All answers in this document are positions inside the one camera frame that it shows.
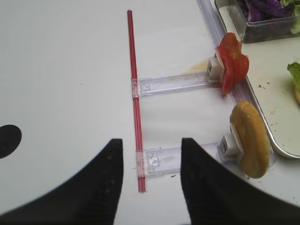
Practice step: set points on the bun slice on left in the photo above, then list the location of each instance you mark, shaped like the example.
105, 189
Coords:
254, 139

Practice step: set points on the clear rail with bun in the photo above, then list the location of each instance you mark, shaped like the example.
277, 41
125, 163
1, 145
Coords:
162, 161

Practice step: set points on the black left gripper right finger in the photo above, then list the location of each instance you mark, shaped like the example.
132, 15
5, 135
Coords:
215, 196

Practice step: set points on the lettuce leaf on bun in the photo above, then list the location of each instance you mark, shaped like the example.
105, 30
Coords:
294, 70

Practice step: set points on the purple cabbage leaves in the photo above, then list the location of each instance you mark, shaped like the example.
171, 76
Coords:
262, 10

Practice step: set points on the black round table hole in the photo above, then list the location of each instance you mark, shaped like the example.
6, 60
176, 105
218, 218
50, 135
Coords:
10, 138

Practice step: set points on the red left guide strip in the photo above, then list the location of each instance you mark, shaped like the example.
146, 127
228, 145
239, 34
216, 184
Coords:
141, 177

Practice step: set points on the cream rectangular tray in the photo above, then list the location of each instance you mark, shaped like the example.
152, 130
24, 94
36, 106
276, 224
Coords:
273, 89

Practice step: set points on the clear rail with tomato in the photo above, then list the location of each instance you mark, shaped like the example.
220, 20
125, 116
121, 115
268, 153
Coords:
170, 84

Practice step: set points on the clear long left rail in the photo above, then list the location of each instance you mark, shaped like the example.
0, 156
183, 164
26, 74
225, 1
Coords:
216, 30

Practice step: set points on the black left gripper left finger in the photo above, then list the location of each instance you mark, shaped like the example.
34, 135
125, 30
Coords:
90, 197

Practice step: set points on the white tomato pusher block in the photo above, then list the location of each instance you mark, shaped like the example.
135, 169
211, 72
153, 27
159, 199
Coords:
215, 69

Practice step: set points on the clear salad container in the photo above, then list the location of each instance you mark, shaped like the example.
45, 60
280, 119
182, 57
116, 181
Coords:
250, 32

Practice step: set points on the green lettuce in container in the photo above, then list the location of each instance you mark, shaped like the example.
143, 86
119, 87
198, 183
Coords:
293, 7

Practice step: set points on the bottom bun on tray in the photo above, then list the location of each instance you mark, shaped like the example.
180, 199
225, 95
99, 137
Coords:
297, 94

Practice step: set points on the white bun pusher block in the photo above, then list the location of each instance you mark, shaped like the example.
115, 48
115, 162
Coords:
230, 148

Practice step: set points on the red tomato slices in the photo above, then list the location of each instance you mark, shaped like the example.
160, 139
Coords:
236, 64

